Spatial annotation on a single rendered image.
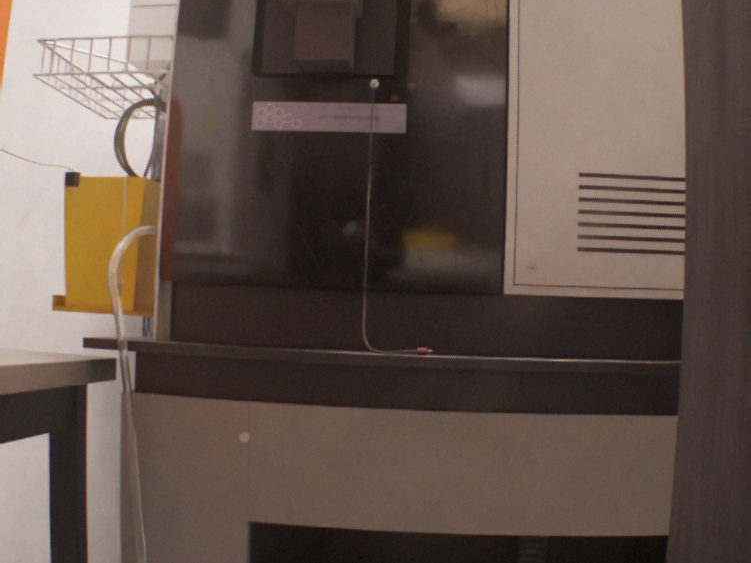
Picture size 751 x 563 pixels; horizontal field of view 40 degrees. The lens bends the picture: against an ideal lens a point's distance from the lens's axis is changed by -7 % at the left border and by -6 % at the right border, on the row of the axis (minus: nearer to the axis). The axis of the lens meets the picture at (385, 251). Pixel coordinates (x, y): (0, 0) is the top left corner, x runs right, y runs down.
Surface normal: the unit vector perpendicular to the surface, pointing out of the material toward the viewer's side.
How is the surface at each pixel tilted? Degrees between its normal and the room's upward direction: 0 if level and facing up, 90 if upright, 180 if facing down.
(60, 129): 90
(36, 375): 90
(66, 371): 90
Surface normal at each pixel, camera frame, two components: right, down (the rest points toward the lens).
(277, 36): -0.07, -0.07
